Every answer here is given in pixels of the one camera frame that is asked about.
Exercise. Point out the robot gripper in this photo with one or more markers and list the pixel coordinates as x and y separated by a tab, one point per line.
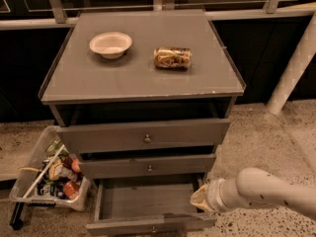
213	195

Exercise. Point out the grey bottom drawer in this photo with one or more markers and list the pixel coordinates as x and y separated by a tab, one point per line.
147	205

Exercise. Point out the grey drawer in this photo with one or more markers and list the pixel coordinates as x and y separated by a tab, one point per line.
125	136
147	205
107	169

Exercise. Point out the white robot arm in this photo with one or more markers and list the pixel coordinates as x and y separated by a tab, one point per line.
254	188

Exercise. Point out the grey middle drawer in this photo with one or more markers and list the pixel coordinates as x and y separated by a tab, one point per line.
107	169

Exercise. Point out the grey top drawer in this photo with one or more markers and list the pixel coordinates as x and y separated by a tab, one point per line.
125	136

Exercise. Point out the grey wooden drawer cabinet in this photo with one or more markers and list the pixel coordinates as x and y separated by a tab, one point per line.
84	88

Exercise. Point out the orange snack packet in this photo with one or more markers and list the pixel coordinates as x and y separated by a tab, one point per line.
71	190

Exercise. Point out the crushed golden drink can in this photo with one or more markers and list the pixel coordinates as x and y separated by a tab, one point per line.
172	57

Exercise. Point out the clear plastic storage bin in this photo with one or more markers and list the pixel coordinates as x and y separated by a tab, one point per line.
49	168

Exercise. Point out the white paper bowl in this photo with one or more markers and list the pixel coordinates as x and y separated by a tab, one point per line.
110	45

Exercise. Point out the white diagonal support pole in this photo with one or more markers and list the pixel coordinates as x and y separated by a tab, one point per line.
294	69

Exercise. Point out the black object on floor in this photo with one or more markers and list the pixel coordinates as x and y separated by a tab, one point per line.
16	222

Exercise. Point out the metal railing bar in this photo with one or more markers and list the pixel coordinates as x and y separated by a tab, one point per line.
307	9

